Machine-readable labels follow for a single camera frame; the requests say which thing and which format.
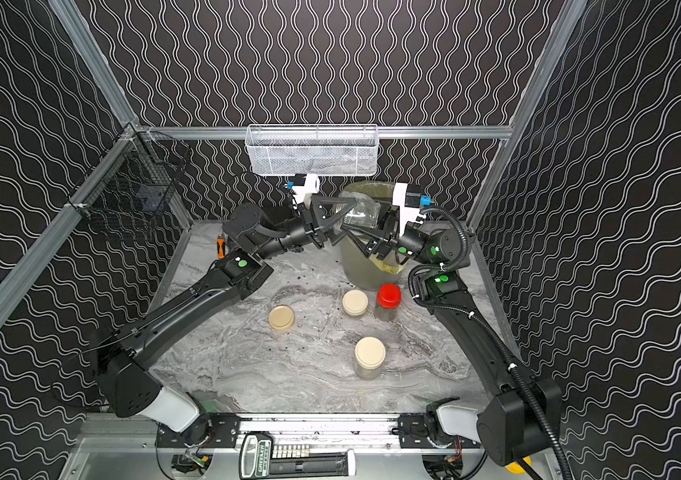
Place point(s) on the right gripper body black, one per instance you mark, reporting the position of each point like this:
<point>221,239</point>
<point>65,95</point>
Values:
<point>393,228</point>

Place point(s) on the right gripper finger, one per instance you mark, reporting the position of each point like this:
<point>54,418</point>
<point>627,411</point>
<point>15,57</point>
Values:
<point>372,248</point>
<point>376,225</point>

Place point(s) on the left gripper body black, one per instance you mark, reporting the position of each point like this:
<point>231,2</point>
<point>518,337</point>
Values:
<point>313,222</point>

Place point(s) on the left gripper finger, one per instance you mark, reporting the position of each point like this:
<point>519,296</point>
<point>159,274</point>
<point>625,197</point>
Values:
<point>335,236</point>
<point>332,210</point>

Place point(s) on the tan jar lid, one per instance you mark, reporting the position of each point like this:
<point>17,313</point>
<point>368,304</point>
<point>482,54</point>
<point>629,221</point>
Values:
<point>281,319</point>

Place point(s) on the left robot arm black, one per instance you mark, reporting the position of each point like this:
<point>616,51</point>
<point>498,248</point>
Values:
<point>122,357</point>

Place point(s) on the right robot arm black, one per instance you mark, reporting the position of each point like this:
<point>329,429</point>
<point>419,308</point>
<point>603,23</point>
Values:
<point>523,416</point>

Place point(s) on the trash bin with yellow bag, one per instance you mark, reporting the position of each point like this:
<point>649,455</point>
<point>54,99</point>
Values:
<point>370,273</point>

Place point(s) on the black plastic tool case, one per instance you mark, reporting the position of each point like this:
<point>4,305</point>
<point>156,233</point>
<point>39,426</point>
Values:
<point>273,216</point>

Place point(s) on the jar with red lid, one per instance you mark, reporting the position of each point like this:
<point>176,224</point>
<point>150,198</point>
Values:
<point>389,298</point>

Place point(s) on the jar with cream lid back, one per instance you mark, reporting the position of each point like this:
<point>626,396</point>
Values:
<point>355,303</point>

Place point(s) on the jar with cream lid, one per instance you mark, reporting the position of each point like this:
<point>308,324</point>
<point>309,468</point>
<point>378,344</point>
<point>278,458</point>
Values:
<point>355,303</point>
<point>370,356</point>

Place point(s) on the jar with cream lid front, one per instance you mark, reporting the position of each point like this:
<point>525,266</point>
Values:
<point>370,356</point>

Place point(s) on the yellow tape roll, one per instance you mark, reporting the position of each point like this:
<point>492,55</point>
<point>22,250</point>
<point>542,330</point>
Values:
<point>519,467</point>

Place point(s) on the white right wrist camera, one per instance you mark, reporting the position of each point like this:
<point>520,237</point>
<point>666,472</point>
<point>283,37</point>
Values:
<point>409,200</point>

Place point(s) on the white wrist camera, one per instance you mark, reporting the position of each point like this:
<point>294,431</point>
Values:
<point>302,187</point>
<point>409,200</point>

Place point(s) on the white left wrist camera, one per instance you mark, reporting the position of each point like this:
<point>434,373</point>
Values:
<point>302,187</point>

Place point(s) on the white wire mesh basket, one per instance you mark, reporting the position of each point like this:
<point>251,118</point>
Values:
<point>321,149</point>

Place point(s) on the orange handled wrench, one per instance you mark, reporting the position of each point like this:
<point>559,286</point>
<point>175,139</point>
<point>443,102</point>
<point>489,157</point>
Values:
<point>221,247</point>

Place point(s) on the black wire basket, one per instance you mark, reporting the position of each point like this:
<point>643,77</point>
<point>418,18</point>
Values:
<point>134,200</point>

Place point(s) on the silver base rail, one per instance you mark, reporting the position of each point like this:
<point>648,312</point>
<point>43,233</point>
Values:
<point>364,433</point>

